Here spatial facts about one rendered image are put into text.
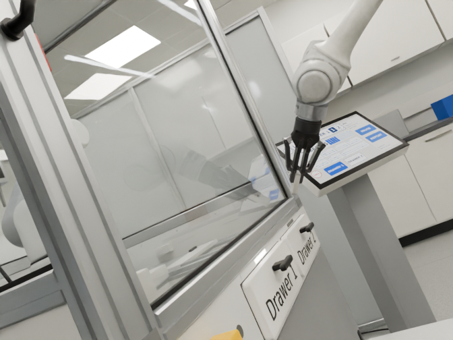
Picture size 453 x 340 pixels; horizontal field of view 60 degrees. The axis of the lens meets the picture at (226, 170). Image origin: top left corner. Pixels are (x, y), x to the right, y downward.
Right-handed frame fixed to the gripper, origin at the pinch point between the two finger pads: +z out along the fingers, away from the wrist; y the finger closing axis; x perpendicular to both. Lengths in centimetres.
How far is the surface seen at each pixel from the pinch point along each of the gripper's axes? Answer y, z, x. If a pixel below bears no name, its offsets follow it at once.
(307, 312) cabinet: 0.4, 19.6, 33.9
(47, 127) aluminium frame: 48, -29, 64
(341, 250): -63, 78, -91
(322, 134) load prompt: -23, -2, -55
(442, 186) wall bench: -183, 66, -190
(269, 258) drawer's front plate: 13.1, 2.4, 38.3
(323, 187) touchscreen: -18.0, 10.3, -23.8
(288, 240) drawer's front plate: 5.3, 6.6, 23.1
